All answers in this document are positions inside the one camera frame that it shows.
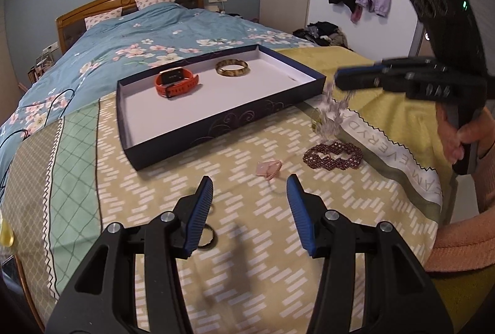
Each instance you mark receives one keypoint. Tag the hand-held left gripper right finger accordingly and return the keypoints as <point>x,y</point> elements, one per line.
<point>299,214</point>

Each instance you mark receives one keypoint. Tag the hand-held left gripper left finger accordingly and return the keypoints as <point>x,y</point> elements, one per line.
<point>199,210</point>

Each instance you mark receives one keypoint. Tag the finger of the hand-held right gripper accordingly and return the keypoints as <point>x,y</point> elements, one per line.
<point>398,84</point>
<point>406,63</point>

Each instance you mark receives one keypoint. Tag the dark blue shallow box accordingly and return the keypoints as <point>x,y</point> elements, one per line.
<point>232,98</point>

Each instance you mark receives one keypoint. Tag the person's right forearm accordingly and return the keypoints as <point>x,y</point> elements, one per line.
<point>488,150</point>

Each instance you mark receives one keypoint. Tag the person's right hand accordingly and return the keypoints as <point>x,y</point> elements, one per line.
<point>468,132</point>

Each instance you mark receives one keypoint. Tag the patchwork print blanket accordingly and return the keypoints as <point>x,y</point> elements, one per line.
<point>154,179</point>

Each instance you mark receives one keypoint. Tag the pink scarf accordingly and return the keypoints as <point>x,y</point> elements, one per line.
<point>355,13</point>

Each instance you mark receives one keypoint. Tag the pile of clothes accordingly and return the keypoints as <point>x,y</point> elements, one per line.
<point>321,33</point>

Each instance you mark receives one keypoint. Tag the orange smartwatch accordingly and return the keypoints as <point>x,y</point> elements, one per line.
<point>174,78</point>

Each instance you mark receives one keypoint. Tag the tortoiseshell bangle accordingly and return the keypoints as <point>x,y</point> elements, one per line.
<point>232,74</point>

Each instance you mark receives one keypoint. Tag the person's peach cardigan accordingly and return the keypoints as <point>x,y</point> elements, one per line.
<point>464,241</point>

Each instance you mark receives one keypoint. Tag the dark bedside items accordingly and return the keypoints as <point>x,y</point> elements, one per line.
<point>241,16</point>

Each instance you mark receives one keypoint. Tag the olive yellow garment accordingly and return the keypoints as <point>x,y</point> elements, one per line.
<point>464,291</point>

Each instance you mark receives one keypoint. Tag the blue floral duvet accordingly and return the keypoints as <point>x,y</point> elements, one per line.
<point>135,32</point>

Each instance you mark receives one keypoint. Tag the plastic cup with yellow liquid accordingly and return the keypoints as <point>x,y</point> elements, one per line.
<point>6,233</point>

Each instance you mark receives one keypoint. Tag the bedside clutter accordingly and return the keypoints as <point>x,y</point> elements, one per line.
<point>40,67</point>

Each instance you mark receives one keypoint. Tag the floral pillow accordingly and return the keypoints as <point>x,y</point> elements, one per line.
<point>154,0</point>
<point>102,18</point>

